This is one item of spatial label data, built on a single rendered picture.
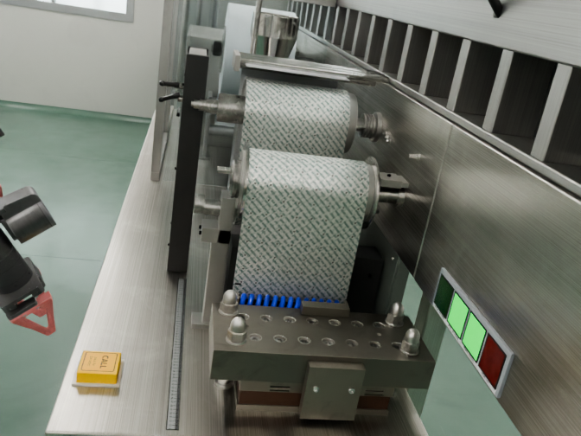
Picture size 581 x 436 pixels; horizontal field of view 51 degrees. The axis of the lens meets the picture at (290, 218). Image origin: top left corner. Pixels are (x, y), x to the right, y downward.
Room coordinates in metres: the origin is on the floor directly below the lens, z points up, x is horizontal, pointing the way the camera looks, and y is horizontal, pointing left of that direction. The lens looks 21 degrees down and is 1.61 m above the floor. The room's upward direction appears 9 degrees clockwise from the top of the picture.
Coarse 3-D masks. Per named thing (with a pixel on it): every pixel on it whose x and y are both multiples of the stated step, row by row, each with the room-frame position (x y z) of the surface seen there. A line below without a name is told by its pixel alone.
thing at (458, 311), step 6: (456, 294) 0.86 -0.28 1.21; (456, 300) 0.85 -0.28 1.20; (456, 306) 0.85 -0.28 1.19; (462, 306) 0.83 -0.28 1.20; (450, 312) 0.86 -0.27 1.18; (456, 312) 0.84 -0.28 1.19; (462, 312) 0.83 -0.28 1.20; (450, 318) 0.85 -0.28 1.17; (456, 318) 0.84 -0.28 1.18; (462, 318) 0.82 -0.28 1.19; (450, 324) 0.85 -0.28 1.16; (456, 324) 0.83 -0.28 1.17; (462, 324) 0.82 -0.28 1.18; (456, 330) 0.83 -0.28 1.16
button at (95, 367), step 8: (88, 352) 0.95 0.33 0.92; (96, 352) 0.95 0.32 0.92; (104, 352) 0.96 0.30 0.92; (112, 352) 0.96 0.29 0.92; (80, 360) 0.92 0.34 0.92; (88, 360) 0.93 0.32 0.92; (96, 360) 0.93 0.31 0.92; (104, 360) 0.93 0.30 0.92; (112, 360) 0.94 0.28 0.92; (120, 360) 0.96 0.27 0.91; (80, 368) 0.90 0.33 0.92; (88, 368) 0.90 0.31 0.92; (96, 368) 0.91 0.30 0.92; (104, 368) 0.91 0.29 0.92; (112, 368) 0.92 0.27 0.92; (80, 376) 0.89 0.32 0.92; (88, 376) 0.89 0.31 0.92; (96, 376) 0.89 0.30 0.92; (104, 376) 0.90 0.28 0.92; (112, 376) 0.90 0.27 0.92
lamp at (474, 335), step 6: (474, 318) 0.79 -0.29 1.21; (468, 324) 0.80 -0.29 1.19; (474, 324) 0.79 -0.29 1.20; (480, 324) 0.77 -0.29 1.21; (468, 330) 0.80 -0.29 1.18; (474, 330) 0.78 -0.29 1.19; (480, 330) 0.77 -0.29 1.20; (468, 336) 0.79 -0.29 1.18; (474, 336) 0.78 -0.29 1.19; (480, 336) 0.76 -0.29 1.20; (468, 342) 0.79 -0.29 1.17; (474, 342) 0.77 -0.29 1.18; (480, 342) 0.76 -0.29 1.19; (468, 348) 0.78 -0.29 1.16; (474, 348) 0.77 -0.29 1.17; (474, 354) 0.76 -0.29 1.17
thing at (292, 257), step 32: (256, 224) 1.07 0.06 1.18; (288, 224) 1.09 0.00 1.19; (320, 224) 1.10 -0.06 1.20; (352, 224) 1.11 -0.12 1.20; (256, 256) 1.08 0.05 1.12; (288, 256) 1.09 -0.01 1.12; (320, 256) 1.10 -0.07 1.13; (352, 256) 1.11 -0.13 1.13; (256, 288) 1.08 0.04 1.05; (288, 288) 1.09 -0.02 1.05; (320, 288) 1.10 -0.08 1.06
